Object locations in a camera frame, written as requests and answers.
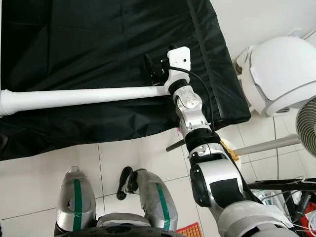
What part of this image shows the white plastic table leg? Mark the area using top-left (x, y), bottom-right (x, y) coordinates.
top-left (0, 85), bottom-right (172, 117)

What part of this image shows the black table cloth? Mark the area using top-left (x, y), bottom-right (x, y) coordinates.
top-left (0, 0), bottom-right (252, 161)

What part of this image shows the crumpled yellow cloth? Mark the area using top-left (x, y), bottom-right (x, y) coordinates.
top-left (221, 140), bottom-right (238, 162)

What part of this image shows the white round plate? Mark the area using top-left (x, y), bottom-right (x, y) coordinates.
top-left (219, 138), bottom-right (241, 167)

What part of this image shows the white rounded floor appliance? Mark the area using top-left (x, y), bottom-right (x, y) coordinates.
top-left (234, 27), bottom-right (316, 118)

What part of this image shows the grey metal pole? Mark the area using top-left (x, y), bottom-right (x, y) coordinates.
top-left (232, 133), bottom-right (302, 157)

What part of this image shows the grey standing fan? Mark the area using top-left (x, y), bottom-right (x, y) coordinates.
top-left (295, 96), bottom-right (316, 159)

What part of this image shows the red woven floor mat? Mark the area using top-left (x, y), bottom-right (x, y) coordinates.
top-left (177, 222), bottom-right (204, 237)

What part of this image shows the black robot waist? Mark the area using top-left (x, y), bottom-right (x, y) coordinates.
top-left (96, 225), bottom-right (181, 237)

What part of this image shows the black stand base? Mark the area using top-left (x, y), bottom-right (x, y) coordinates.
top-left (247, 177), bottom-right (316, 228)

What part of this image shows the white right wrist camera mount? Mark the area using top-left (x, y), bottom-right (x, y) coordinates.
top-left (164, 46), bottom-right (192, 85)

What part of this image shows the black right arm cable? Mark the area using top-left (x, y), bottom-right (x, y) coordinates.
top-left (187, 66), bottom-right (217, 130)

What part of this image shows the black metal table frame leg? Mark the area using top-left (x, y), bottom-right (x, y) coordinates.
top-left (165, 138), bottom-right (187, 152)

